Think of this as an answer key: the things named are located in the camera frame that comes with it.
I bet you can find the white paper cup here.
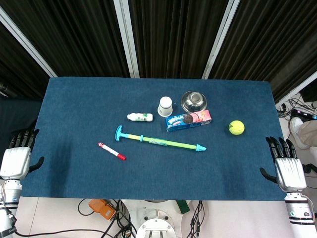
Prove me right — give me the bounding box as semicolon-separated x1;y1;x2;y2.
157;96;173;117

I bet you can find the red and white marker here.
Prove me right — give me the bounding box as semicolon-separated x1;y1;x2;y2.
97;142;127;161

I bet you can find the orange power box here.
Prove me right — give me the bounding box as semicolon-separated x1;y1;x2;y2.
88;199;116;222

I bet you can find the black cable bundle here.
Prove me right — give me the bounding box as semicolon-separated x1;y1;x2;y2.
187;200;205;238

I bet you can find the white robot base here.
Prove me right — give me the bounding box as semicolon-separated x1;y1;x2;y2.
128;199;191;238

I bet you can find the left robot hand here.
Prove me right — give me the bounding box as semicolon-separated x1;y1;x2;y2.
0;128;45;180

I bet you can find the white frame post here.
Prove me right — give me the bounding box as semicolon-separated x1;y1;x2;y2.
113;0;140;78
202;0;241;80
0;6;58;78

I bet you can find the blue and pink cookie box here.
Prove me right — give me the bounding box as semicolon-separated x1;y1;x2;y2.
165;110;212;132

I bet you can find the yellow tennis ball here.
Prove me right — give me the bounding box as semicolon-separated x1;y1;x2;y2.
228;120;245;135

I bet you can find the blue table cloth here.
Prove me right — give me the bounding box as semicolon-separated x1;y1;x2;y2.
20;77;286;201

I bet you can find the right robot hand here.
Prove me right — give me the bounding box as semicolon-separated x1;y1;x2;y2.
259;136;308;192

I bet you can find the small white bottle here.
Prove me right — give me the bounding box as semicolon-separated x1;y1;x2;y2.
127;113;154;122

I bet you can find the black power strip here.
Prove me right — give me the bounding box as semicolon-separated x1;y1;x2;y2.
291;109;317;120

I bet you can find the teal and green water squirter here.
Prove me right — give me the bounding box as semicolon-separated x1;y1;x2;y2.
114;125;207;153

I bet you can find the black box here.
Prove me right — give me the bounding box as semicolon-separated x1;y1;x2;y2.
299;84;317;103

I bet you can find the stainless steel bowl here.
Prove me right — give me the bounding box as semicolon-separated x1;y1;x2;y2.
180;91;208;113

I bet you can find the green block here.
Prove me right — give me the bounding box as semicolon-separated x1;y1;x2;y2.
176;200;190;214

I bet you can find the beige trouser leg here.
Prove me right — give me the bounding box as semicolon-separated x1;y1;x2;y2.
298;120;317;147

